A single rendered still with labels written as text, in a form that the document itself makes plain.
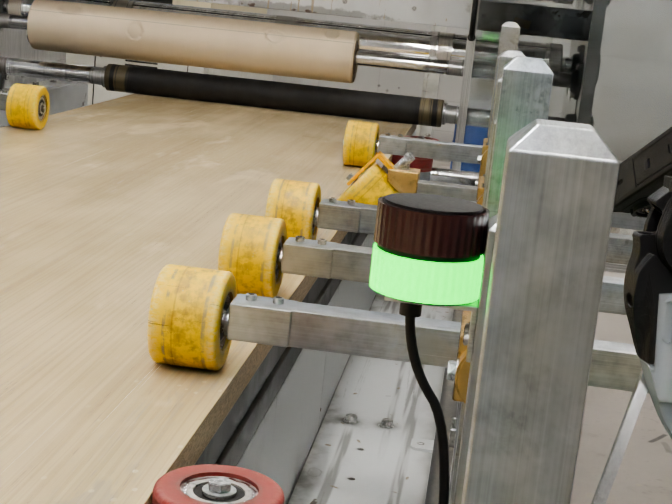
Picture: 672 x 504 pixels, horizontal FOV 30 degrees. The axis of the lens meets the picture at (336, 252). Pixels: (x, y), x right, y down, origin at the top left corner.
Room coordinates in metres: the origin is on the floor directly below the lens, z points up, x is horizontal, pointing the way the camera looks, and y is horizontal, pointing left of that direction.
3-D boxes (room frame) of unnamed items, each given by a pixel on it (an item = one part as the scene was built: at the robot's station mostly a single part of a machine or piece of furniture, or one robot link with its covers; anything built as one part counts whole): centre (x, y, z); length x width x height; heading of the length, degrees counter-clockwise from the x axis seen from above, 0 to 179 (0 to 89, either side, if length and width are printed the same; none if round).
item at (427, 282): (0.66, -0.05, 1.07); 0.06 x 0.06 x 0.02
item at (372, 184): (1.71, -0.04, 0.93); 0.09 x 0.08 x 0.09; 84
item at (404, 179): (1.71, -0.05, 0.95); 0.10 x 0.04 x 0.10; 84
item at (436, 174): (2.68, -0.36, 0.83); 0.44 x 0.03 x 0.04; 84
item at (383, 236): (0.66, -0.05, 1.09); 0.06 x 0.06 x 0.02
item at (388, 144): (2.19, -0.27, 0.95); 0.50 x 0.04 x 0.04; 84
